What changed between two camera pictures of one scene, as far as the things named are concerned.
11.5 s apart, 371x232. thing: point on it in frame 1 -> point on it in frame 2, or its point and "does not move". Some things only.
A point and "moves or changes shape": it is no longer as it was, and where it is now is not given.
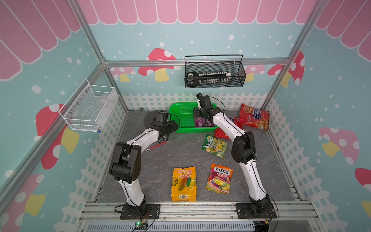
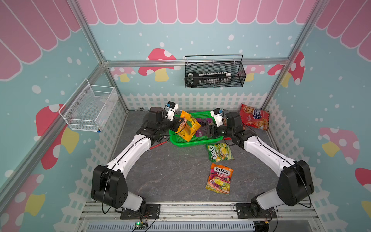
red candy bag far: (254, 117) does not move
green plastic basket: (184, 111) -> (203, 136)
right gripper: (196, 112) -> (209, 130)
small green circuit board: (141, 225) does not move
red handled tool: (157, 145) does not move
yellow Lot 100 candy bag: (184, 184) -> (191, 126)
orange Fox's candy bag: (219, 179) does not move
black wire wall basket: (214, 71) does not move
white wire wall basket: (88, 109) does not move
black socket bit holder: (193, 79) does not move
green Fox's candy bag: (214, 145) moves or changes shape
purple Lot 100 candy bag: (201, 122) moves or changes shape
